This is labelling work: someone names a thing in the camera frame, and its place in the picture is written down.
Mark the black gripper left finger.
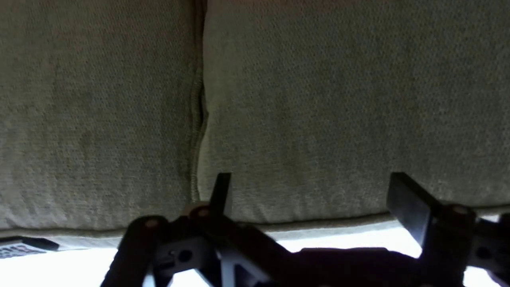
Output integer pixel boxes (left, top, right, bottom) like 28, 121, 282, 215
207, 172, 234, 220

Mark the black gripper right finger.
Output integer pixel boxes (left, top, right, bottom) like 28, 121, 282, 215
385, 170, 443, 250

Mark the grey fabric couch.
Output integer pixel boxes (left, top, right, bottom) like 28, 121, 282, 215
0, 0, 510, 251

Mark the magazine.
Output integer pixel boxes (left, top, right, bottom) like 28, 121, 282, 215
0, 235, 60, 259

